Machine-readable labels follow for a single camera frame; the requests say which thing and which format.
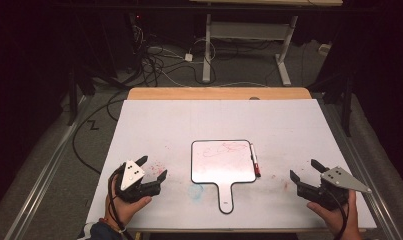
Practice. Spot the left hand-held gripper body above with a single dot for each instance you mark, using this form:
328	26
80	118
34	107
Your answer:
132	175

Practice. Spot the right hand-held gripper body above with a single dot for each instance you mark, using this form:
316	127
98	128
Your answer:
339	178

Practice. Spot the white marker with red cap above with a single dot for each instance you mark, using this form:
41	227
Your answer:
254	160

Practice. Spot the white paddle whiteboard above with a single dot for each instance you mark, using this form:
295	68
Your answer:
222	163

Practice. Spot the person's left hand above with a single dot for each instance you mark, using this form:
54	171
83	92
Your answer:
124	211

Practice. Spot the person's right hand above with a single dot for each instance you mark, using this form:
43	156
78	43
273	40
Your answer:
339	220

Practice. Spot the red and white wristband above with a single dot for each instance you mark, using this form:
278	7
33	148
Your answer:
104	220

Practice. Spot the white table cover board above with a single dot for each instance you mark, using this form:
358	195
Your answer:
189	120

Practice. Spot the black metal stand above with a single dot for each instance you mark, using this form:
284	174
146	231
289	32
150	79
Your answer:
72	96
347	106

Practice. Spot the wooden table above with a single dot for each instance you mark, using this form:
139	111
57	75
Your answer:
205	93

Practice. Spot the white power adapter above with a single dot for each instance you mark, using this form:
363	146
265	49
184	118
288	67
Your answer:
188	57

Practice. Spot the white power strip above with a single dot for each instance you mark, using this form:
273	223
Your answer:
325	49

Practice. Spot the aluminium floor rail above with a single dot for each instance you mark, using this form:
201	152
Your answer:
45	170
365	173

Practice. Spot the white metal desk frame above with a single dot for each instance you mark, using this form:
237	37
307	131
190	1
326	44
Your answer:
249	30

